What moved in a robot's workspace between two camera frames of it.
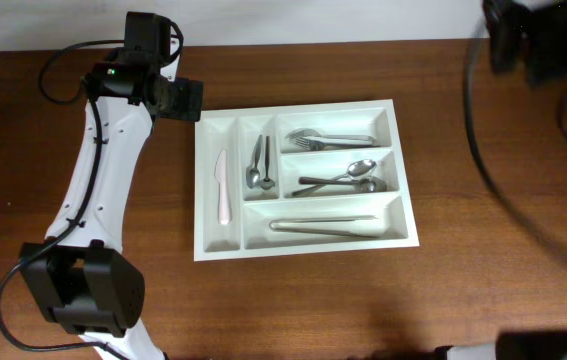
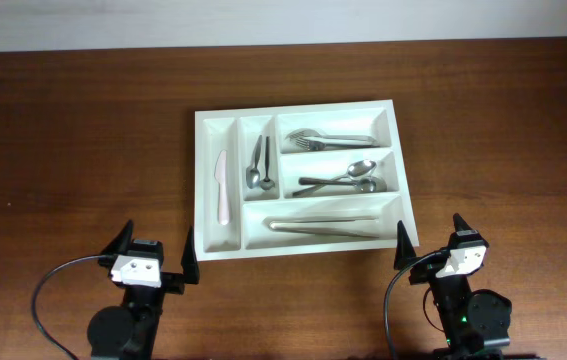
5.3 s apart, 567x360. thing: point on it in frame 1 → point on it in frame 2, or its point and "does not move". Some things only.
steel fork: (310, 132) does not move
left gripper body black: (189, 100) → (173, 282)
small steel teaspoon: (267, 184) does not move
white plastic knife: (220, 176) does not move
